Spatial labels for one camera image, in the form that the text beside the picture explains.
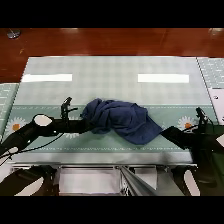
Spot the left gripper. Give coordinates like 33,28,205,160
67,118,96,135

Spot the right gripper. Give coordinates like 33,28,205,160
160,125,197,150

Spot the dark blue shirt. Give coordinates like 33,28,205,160
80,97,164,146

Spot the dark green garment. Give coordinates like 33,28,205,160
203,123,224,136

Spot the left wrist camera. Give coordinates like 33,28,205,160
60,96,79,122

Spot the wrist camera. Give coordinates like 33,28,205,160
60,96,79,122
195,106,210,131

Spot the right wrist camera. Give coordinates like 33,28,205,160
195,106,210,131

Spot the black cable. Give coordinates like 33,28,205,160
0,132,65,160

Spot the silver frame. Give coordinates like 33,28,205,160
6,161,201,197

